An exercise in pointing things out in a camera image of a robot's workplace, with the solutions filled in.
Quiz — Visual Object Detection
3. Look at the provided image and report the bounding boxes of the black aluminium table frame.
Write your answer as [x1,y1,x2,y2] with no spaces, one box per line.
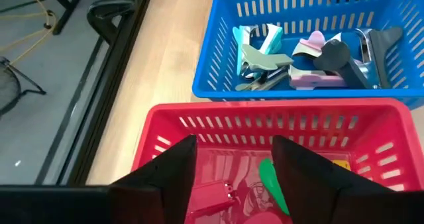
[34,0,157,187]

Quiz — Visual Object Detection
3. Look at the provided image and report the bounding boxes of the black curved frame bracket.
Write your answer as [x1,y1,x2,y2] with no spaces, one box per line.
[85,0,136,46]

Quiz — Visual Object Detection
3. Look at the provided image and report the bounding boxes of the green mini stapler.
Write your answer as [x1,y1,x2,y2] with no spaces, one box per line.
[258,157,292,217]

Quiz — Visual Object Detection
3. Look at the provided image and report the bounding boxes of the clear mini stapler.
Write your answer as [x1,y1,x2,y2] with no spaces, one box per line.
[238,180,278,215]

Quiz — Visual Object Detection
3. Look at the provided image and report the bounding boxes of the black desk leg frame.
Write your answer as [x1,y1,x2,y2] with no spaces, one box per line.
[40,0,91,36]

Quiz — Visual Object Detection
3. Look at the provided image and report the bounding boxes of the dark grey chrome staple remover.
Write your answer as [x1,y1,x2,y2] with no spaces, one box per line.
[353,26,405,89]

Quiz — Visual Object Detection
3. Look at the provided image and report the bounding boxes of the blue plastic basket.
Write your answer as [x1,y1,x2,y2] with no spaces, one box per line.
[191,0,424,111]

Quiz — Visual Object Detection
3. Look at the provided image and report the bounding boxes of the red mini stapler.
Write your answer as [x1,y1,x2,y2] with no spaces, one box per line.
[189,180,239,219]

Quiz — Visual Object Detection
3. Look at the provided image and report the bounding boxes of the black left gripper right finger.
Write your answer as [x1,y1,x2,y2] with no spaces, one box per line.
[272,135,424,224]

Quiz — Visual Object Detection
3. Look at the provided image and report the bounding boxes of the black staple remover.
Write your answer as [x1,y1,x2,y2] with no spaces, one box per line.
[312,38,374,90]

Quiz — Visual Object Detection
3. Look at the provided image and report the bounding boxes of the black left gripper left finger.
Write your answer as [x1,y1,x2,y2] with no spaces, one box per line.
[0,135,198,224]

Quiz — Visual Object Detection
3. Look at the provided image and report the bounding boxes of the red plastic basket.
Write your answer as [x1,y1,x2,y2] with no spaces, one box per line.
[131,97,424,224]

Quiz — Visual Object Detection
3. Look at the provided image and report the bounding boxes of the grey-green staple remover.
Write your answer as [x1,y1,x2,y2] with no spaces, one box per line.
[234,43,295,92]

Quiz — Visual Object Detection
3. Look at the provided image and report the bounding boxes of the black stand legs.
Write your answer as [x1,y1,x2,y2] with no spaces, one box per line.
[0,56,48,118]

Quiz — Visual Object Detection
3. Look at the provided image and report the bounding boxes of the yellow power cable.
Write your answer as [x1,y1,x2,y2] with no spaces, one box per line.
[0,0,58,68]

